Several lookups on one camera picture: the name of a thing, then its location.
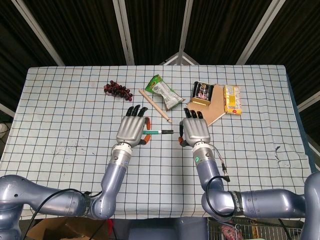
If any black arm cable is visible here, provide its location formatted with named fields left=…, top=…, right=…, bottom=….
left=204, top=145, right=237, bottom=224
left=29, top=188, right=104, bottom=240

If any dark pleated curtain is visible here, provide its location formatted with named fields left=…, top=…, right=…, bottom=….
left=0, top=0, right=320, bottom=131

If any black and gold meat can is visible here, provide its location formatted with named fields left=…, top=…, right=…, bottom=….
left=189, top=80, right=216, bottom=107

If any white metal frame post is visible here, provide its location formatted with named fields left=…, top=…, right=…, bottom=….
left=112, top=0, right=135, bottom=66
left=177, top=0, right=192, bottom=55
left=10, top=0, right=66, bottom=67
left=235, top=0, right=281, bottom=65

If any light wooden stick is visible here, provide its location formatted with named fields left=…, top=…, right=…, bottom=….
left=138, top=88, right=174, bottom=124

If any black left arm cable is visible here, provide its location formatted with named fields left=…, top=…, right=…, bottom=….
left=29, top=188, right=104, bottom=240

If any yellow biscuit package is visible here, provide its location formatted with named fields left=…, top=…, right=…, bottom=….
left=222, top=84, right=243, bottom=116

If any white black grid tablecloth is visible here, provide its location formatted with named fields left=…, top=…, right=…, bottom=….
left=0, top=64, right=315, bottom=221

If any metal wire basket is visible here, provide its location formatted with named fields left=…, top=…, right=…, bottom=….
left=207, top=216, right=305, bottom=240

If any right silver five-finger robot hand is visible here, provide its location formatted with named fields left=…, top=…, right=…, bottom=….
left=177, top=107, right=211, bottom=148

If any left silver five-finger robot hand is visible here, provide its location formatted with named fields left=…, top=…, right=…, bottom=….
left=115, top=104, right=153, bottom=148

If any green and white snack bag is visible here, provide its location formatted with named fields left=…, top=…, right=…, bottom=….
left=144, top=74, right=183, bottom=111

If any dark red grape bunch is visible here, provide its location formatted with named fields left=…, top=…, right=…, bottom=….
left=103, top=80, right=134, bottom=102

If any blue-grey robot torso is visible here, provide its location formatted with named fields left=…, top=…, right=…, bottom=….
left=127, top=216, right=209, bottom=240

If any white triangular frame brace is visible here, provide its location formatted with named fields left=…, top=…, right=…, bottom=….
left=161, top=51, right=199, bottom=67

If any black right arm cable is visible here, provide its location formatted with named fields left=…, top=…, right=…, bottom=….
left=204, top=145, right=237, bottom=224

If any green and white marker body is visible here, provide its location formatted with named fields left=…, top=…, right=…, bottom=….
left=142, top=129, right=164, bottom=136

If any brown cardboard box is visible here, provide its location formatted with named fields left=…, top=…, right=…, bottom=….
left=25, top=215, right=111, bottom=240

